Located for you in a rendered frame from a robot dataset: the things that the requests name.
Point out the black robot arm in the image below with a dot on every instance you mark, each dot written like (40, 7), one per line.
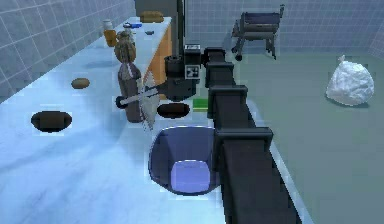
(250, 173)

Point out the blue flat dish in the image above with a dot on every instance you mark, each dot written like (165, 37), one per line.
(132, 25)

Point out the green flat sponge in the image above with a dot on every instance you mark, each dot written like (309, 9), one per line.
(200, 105)

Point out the brown bread loaf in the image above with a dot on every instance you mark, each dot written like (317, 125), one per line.
(151, 16)

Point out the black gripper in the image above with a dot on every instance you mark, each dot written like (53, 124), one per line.
(176, 86)

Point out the brown dried flower bunch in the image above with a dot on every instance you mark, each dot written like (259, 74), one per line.
(125, 50)

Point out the dark brown bottle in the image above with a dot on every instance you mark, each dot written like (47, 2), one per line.
(130, 86)

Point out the pink white green clutch bag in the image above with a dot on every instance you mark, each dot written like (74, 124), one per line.
(149, 110)

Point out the orange cabinet pale worktop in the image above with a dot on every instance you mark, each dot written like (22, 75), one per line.
(83, 160)

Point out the dark grey wheeled cart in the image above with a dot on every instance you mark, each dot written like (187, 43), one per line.
(258, 28)

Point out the white tied rubbish bag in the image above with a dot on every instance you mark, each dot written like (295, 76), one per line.
(350, 83)

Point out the small dark grey object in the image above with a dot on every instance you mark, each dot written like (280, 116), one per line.
(149, 32)

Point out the dark brown oval bread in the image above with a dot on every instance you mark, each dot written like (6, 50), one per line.
(51, 121)
(173, 110)

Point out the small brown potato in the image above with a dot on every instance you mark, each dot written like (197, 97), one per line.
(80, 83)

